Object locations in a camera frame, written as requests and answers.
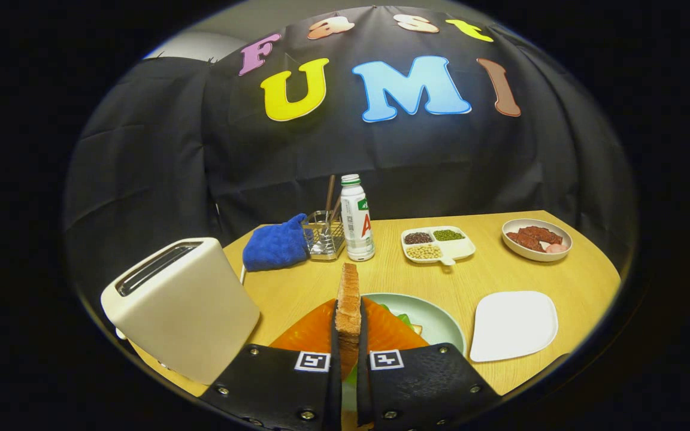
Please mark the pile of yellow soybeans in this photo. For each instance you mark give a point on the pile of yellow soybeans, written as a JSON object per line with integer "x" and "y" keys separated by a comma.
{"x": 423, "y": 252}

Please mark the light green round plate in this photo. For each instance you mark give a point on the light green round plate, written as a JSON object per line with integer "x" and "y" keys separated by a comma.
{"x": 435, "y": 317}

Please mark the white toaster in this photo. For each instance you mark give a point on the white toaster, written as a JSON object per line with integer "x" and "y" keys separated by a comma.
{"x": 189, "y": 311}

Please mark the blue oven mitt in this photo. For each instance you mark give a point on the blue oven mitt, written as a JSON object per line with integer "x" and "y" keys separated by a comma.
{"x": 274, "y": 244}

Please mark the green lettuce leaf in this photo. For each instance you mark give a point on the green lettuce leaf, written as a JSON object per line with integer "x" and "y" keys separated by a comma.
{"x": 399, "y": 316}

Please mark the toasted bread slice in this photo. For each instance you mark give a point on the toasted bread slice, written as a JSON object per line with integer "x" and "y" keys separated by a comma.
{"x": 348, "y": 305}

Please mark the pile of dark beans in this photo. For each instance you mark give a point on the pile of dark beans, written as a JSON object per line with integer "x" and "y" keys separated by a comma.
{"x": 418, "y": 237}

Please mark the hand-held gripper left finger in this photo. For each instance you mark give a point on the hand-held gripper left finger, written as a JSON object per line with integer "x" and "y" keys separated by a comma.
{"x": 335, "y": 389}

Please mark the dark red meat piece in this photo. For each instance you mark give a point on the dark red meat piece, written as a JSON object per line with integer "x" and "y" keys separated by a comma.
{"x": 542, "y": 234}
{"x": 524, "y": 241}

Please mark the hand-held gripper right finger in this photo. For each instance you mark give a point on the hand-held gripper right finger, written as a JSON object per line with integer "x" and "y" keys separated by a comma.
{"x": 364, "y": 389}

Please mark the white drink bottle green cap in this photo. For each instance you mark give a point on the white drink bottle green cap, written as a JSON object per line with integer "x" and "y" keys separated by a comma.
{"x": 357, "y": 221}

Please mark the round beige bowl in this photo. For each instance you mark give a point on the round beige bowl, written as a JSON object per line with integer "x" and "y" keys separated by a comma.
{"x": 516, "y": 250}

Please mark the pile of green beans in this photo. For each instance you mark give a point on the pile of green beans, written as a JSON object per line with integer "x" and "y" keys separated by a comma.
{"x": 448, "y": 235}

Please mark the black backdrop cloth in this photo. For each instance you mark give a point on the black backdrop cloth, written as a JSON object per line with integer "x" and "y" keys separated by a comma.
{"x": 153, "y": 155}

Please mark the white square plate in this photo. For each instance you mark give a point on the white square plate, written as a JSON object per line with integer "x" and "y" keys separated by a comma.
{"x": 513, "y": 326}

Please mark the small pink meat slice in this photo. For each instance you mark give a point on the small pink meat slice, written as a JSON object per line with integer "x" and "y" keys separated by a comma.
{"x": 556, "y": 248}

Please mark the white divided dish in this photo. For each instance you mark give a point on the white divided dish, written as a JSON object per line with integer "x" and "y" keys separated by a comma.
{"x": 459, "y": 248}

